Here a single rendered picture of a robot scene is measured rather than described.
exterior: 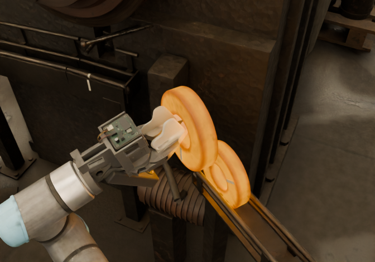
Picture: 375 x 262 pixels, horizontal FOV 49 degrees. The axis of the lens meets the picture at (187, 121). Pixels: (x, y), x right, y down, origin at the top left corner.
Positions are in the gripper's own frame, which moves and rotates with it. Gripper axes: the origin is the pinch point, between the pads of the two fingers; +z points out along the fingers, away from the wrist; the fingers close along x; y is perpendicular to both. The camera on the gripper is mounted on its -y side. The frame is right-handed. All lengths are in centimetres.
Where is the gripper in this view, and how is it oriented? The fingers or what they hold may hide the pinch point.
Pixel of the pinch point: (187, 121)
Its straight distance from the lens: 73.4
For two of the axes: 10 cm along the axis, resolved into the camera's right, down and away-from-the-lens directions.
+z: 8.3, -5.3, 1.6
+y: -2.3, -5.9, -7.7
